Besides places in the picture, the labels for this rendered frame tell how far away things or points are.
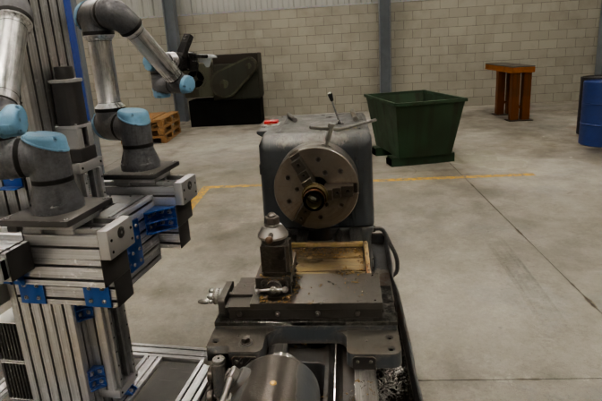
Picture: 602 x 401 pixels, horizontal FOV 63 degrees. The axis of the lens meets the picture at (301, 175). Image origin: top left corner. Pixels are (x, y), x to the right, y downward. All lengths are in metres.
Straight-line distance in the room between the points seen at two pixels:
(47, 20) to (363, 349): 1.43
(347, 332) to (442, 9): 10.96
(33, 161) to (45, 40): 0.48
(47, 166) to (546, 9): 11.80
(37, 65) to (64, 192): 0.46
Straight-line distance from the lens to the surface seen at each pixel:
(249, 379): 0.76
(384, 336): 1.26
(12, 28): 1.48
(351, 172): 1.78
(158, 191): 1.96
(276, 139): 1.95
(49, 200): 1.57
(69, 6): 6.58
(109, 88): 2.07
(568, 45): 12.82
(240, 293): 1.34
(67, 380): 2.16
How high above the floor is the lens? 1.59
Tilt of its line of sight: 15 degrees down
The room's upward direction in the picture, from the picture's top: 3 degrees counter-clockwise
